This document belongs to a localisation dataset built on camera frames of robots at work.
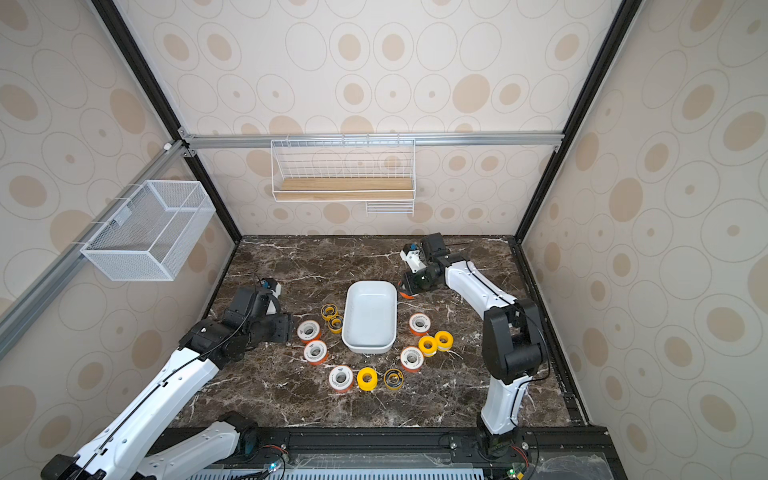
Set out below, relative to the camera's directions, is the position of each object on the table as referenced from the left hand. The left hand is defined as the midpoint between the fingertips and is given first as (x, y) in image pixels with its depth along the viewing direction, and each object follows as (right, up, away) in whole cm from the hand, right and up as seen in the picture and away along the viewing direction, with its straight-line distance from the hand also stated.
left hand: (290, 318), depth 76 cm
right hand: (+29, +6, +15) cm, 33 cm away
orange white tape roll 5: (+32, -14, +11) cm, 37 cm away
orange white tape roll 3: (+3, -13, +13) cm, 18 cm away
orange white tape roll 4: (0, -7, +16) cm, 18 cm away
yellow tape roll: (+19, -20, +7) cm, 29 cm away
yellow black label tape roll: (+5, -2, +21) cm, 22 cm away
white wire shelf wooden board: (+22, +45, +24) cm, 55 cm away
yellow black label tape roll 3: (+27, -19, +8) cm, 33 cm away
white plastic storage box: (+19, -4, +21) cm, 28 cm away
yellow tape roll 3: (+42, -9, +15) cm, 46 cm away
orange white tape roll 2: (+35, -5, +18) cm, 40 cm away
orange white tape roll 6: (+12, -19, +8) cm, 24 cm away
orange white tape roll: (+31, +5, +9) cm, 32 cm away
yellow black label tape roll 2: (+8, -6, +18) cm, 21 cm away
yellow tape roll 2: (+37, -11, +13) cm, 41 cm away
